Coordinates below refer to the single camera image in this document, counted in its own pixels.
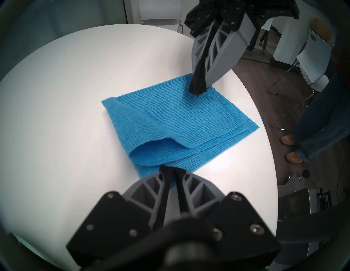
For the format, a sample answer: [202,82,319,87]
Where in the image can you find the person blue jeans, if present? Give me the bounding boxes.
[293,55,350,163]

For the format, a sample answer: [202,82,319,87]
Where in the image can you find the grey robot pedestal column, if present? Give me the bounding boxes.
[278,187,339,260]

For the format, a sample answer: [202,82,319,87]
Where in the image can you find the blue microfibre napkin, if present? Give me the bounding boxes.
[102,73,259,189]

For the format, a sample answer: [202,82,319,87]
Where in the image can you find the white chair with metal legs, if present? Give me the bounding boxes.
[267,29,335,133]
[131,0,184,34]

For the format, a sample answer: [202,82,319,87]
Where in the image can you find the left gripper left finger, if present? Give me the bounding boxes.
[66,165,175,268]

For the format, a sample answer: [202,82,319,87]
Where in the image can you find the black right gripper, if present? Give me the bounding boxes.
[184,0,300,96]

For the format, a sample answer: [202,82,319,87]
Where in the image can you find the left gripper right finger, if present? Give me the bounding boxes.
[174,167,282,252]

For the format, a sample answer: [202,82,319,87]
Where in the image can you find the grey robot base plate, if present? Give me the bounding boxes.
[278,171,350,194]

